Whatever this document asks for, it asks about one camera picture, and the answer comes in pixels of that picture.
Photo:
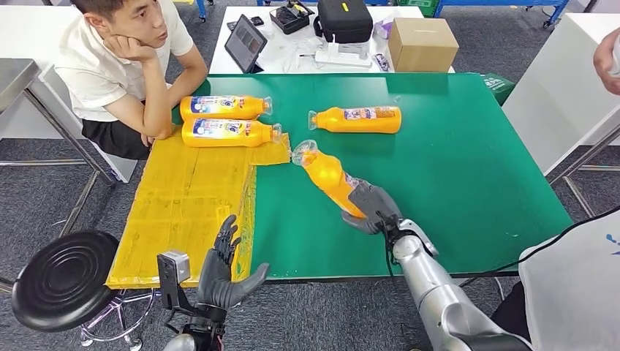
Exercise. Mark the person's hand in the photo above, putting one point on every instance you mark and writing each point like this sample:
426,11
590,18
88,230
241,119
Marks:
605,63

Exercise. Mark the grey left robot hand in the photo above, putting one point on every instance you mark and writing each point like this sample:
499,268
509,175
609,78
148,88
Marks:
218,290

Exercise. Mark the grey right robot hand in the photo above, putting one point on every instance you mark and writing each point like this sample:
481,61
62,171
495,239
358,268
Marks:
387,208

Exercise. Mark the orange detergent bottle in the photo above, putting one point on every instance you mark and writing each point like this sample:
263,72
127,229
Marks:
227,138
363,125
218,114
329,179

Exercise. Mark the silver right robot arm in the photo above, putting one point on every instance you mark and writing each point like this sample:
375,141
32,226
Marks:
436,300

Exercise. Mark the yellow taped cardboard sheet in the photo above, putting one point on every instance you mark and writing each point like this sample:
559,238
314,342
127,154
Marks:
184,218

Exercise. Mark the green bin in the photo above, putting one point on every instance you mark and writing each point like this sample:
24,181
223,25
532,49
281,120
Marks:
499,87

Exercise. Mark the small snack wrapper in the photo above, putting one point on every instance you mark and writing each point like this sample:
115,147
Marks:
381,61

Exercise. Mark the black round stool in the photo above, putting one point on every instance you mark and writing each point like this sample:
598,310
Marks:
63,281

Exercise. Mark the white power strip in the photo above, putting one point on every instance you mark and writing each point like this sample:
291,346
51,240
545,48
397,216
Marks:
341,58

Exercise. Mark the brown cardboard box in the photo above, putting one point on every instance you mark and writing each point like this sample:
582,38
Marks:
422,46

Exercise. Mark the purple packet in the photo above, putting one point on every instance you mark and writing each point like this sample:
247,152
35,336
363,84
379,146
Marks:
382,28

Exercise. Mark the black carry case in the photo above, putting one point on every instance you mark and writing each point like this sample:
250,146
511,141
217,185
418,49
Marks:
344,22

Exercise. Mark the black tray box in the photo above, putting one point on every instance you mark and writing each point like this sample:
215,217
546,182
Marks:
290,18

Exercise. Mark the black tablet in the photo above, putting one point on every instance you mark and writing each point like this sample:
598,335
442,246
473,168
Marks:
244,43

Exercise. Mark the black phone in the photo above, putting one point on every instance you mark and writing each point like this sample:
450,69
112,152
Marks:
255,21

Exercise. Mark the seated person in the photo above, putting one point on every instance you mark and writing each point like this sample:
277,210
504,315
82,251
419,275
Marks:
97,72

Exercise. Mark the steel table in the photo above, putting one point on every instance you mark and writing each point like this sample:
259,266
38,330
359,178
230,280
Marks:
14,80

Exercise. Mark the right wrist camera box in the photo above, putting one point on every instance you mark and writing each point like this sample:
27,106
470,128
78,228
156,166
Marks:
365,198

